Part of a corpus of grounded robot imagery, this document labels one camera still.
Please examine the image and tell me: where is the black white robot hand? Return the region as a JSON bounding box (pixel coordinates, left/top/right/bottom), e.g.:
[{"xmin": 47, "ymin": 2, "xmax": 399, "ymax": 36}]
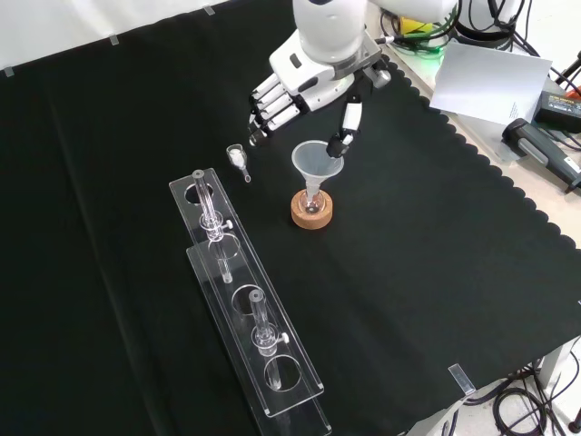
[{"xmin": 248, "ymin": 31, "xmax": 392, "ymax": 159}]

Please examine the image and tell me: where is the clear plastic funnel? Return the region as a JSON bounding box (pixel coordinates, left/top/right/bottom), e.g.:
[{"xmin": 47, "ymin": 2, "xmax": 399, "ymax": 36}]
[{"xmin": 290, "ymin": 141, "xmax": 346, "ymax": 213}]

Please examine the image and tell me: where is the clear acrylic funnel stand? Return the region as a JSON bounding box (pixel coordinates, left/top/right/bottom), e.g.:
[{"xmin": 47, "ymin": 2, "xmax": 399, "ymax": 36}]
[{"xmin": 168, "ymin": 167, "xmax": 333, "ymax": 436}]

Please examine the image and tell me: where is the yellow stop button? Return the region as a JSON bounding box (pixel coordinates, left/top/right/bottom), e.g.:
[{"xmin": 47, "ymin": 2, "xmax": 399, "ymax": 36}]
[{"xmin": 399, "ymin": 15, "xmax": 431, "ymax": 36}]

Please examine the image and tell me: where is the round-bottom glass flask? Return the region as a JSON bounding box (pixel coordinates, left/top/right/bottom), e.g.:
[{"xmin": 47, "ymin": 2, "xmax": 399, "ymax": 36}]
[{"xmin": 300, "ymin": 188, "xmax": 326, "ymax": 216}]

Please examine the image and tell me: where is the pale board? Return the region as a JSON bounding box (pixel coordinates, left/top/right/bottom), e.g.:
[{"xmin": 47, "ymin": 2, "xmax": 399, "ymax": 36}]
[{"xmin": 428, "ymin": 37, "xmax": 555, "ymax": 126}]

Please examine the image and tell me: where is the white round device base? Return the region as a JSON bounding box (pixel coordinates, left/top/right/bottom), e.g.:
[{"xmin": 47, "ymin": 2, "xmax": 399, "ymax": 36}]
[{"xmin": 453, "ymin": 0, "xmax": 519, "ymax": 47}]

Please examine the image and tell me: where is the black cloth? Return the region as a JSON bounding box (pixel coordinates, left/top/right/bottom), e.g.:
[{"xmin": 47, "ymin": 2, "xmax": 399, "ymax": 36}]
[{"xmin": 0, "ymin": 0, "xmax": 581, "ymax": 436}]

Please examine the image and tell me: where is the black grey handheld scanner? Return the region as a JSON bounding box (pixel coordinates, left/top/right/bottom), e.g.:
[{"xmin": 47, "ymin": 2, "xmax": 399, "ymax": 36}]
[{"xmin": 500, "ymin": 118, "xmax": 581, "ymax": 196}]

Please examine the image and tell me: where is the black power adapter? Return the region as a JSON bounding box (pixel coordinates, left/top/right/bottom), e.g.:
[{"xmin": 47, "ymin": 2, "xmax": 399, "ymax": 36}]
[{"xmin": 532, "ymin": 90, "xmax": 581, "ymax": 135}]

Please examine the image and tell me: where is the white table leg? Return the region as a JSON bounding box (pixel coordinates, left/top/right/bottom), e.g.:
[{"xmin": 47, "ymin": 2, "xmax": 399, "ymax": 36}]
[{"xmin": 537, "ymin": 335, "xmax": 581, "ymax": 422}]

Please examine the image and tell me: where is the green cable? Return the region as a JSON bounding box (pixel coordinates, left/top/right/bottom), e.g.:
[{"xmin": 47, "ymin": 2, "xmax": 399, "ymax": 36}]
[{"xmin": 398, "ymin": 17, "xmax": 458, "ymax": 59}]

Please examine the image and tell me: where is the cork ring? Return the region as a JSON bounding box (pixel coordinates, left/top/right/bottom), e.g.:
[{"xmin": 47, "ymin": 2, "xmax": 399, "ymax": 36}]
[{"xmin": 290, "ymin": 190, "xmax": 336, "ymax": 231}]

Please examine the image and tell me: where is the black floor cable bundle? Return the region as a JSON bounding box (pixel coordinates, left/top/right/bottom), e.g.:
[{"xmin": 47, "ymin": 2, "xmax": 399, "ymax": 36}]
[{"xmin": 462, "ymin": 356, "xmax": 581, "ymax": 436}]

